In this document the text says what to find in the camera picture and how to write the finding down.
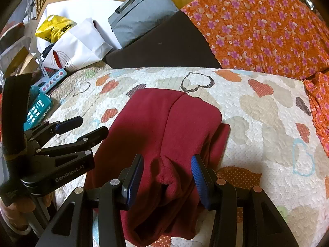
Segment yellow plastic bag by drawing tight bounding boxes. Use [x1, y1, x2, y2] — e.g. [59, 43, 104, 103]
[35, 15, 77, 43]

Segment white box with dots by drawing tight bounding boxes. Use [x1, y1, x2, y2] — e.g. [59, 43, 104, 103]
[34, 69, 67, 94]

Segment teal box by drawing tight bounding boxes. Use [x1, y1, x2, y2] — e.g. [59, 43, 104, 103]
[23, 93, 52, 131]

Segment dark red small garment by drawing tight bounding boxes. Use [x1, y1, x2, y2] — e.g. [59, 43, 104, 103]
[85, 88, 230, 246]

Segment black mattress cushion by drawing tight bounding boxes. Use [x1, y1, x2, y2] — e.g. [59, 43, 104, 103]
[103, 11, 221, 69]

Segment left hand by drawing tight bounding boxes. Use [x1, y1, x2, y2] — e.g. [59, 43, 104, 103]
[0, 191, 55, 231]

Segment white paper bag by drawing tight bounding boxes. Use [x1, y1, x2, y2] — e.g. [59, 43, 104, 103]
[40, 0, 123, 72]

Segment white wire shelf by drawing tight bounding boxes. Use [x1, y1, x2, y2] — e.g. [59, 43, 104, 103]
[1, 0, 49, 86]

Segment white quilt with hearts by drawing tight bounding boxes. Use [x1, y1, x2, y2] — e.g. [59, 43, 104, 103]
[47, 62, 328, 246]

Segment grey storage bag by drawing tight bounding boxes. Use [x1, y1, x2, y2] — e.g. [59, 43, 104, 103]
[108, 0, 178, 47]

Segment orange floral cloth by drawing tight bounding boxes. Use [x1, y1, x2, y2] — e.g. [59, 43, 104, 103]
[182, 0, 328, 150]

